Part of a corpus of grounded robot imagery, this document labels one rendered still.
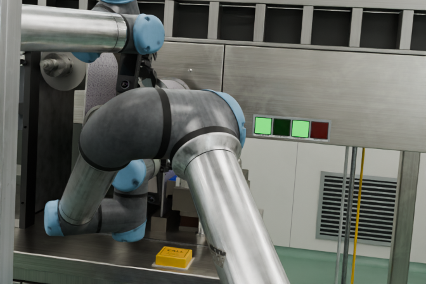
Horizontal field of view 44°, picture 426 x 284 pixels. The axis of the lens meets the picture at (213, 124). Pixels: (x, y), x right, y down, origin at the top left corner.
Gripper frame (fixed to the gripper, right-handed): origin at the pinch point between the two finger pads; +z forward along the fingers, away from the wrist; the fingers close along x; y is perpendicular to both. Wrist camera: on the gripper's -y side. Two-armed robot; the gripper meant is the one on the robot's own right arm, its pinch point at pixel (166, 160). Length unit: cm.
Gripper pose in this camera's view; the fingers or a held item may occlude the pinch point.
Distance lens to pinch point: 147.7
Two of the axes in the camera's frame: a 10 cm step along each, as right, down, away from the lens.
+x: -9.8, -0.8, 1.7
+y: 0.6, -9.9, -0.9
